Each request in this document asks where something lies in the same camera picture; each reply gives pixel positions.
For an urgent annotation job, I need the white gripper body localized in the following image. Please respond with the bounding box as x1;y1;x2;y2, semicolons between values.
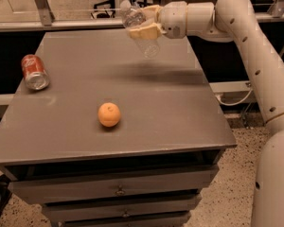
158;2;187;39

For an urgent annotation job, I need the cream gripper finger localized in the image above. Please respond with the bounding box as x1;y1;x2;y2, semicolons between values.
140;5;162;24
129;23;166;40

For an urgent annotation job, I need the clear plastic water bottle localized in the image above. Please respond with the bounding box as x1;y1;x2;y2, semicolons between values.
120;0;160;58

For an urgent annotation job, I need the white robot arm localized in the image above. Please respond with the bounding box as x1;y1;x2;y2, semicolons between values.
129;0;284;227

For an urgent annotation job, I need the black office chair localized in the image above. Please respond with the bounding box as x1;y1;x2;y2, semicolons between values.
91;0;115;19

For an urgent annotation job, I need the orange fruit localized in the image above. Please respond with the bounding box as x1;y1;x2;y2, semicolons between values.
98;102;121;127

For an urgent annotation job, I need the red soda can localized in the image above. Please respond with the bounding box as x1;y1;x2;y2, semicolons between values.
21;54;49;91

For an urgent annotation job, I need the grey drawer cabinet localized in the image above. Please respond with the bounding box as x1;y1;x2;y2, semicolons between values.
0;29;236;227

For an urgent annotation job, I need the white cable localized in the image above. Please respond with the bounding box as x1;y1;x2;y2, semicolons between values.
215;87;255;107

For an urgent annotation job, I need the metal railing frame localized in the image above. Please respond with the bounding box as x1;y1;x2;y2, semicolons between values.
0;0;284;33

